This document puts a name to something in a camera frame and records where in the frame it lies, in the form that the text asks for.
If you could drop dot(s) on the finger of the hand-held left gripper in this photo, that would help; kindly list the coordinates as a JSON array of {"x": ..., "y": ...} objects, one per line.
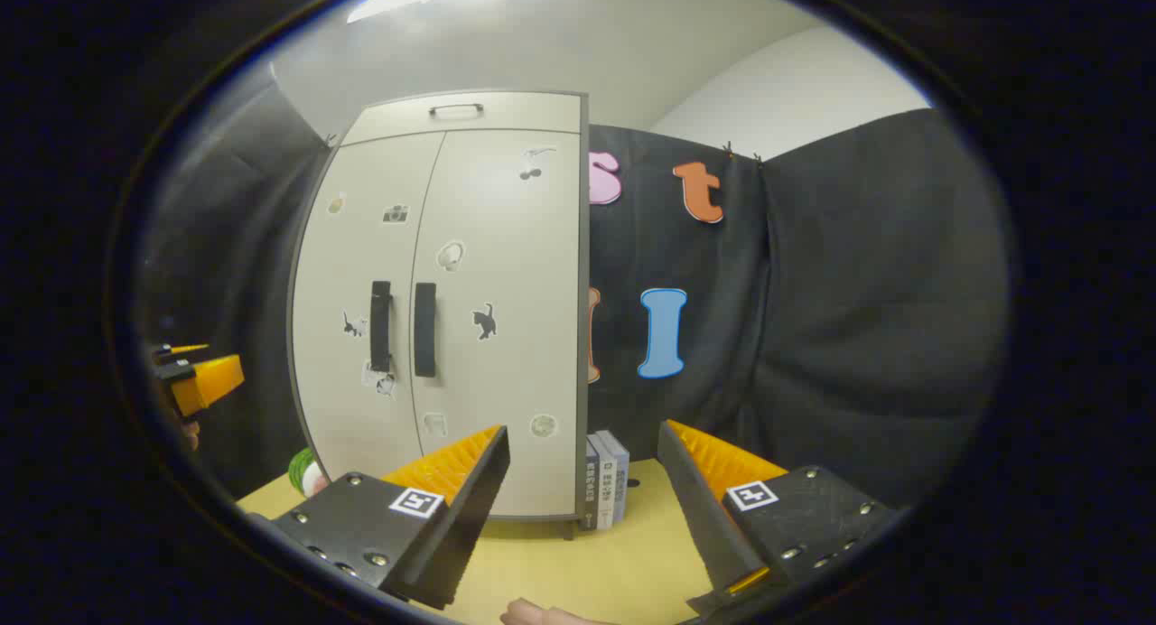
[
  {"x": 212, "y": 381},
  {"x": 185, "y": 349}
]

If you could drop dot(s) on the white shoe cabinet door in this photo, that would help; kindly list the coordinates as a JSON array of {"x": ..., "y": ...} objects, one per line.
[
  {"x": 343, "y": 264},
  {"x": 515, "y": 246}
]

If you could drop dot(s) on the white double-door shoe cabinet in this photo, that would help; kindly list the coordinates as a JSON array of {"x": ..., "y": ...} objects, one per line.
[{"x": 583, "y": 291}]

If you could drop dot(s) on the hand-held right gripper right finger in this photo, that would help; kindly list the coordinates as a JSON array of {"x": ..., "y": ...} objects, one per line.
[{"x": 700, "y": 517}]

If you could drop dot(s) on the white book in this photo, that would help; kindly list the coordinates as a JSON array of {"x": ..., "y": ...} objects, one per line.
[{"x": 606, "y": 494}]

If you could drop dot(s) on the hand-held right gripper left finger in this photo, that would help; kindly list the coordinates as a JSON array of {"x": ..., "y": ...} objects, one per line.
[{"x": 470, "y": 517}]

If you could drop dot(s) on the black backdrop cloth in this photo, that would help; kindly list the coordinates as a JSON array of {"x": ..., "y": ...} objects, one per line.
[{"x": 858, "y": 291}]

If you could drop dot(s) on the dark blue book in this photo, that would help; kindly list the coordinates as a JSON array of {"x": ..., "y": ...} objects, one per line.
[{"x": 591, "y": 489}]

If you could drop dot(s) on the green watermelon toy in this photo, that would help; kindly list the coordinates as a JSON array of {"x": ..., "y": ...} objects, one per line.
[{"x": 302, "y": 470}]

